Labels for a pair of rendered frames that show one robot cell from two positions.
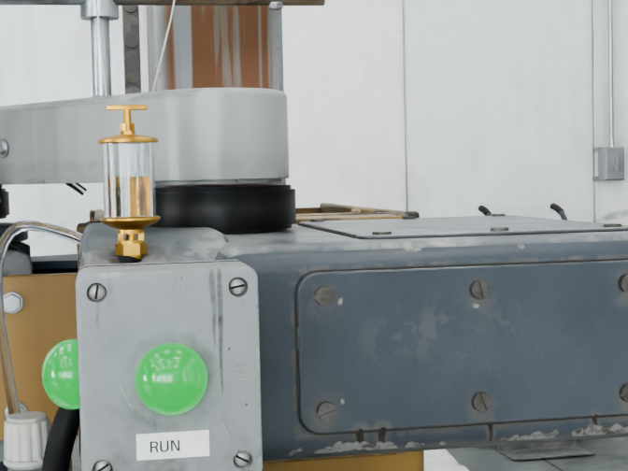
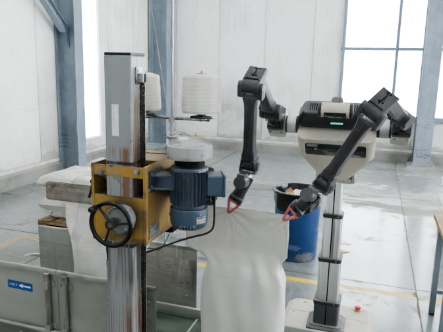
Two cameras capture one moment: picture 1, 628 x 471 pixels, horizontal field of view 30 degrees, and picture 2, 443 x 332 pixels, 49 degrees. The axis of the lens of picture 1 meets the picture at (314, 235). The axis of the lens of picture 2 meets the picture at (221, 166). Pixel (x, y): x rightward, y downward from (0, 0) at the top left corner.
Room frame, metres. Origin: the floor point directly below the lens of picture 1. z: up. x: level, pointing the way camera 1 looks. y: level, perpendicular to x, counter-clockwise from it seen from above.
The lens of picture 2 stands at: (2.56, 1.30, 1.70)
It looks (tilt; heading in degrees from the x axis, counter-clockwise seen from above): 11 degrees down; 208
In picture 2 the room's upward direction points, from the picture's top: 1 degrees clockwise
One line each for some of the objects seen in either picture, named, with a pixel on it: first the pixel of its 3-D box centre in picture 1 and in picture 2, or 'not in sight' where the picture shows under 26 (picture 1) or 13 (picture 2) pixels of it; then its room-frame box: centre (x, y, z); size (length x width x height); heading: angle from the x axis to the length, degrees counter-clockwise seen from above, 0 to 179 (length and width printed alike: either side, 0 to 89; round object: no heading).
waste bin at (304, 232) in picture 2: not in sight; (296, 222); (-1.61, -0.10, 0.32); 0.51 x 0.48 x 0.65; 10
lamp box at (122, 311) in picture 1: (167, 369); not in sight; (0.50, 0.06, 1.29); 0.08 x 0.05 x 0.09; 100
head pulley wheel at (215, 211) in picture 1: (219, 207); not in sight; (0.69, 0.06, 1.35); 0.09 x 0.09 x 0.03
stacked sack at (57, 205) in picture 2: not in sight; (72, 197); (-1.13, -2.48, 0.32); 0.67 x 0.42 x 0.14; 14
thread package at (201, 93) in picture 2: not in sight; (201, 94); (0.84, 0.28, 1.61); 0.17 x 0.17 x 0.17
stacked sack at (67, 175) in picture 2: not in sight; (70, 176); (-1.12, -2.49, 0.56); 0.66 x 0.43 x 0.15; 8
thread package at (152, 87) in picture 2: not in sight; (144, 91); (0.89, 0.02, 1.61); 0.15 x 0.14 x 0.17; 100
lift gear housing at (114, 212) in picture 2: not in sight; (120, 218); (1.18, 0.13, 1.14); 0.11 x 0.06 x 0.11; 100
